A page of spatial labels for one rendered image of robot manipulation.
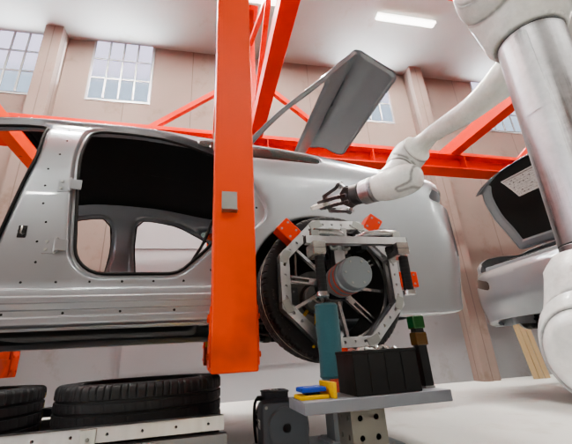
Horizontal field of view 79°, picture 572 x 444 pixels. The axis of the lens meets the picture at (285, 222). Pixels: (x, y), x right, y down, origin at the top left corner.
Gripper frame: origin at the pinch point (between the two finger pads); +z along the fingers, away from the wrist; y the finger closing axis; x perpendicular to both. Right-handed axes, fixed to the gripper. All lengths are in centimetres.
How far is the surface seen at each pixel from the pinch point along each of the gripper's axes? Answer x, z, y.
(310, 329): 19, 14, -44
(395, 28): -654, 169, 175
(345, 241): 2.8, -7.2, -15.9
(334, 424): 29, 14, -82
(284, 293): 20.6, 17.7, -26.5
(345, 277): 8.6, -4.9, -28.2
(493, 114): -413, 13, -31
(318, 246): 14.5, -4.0, -11.5
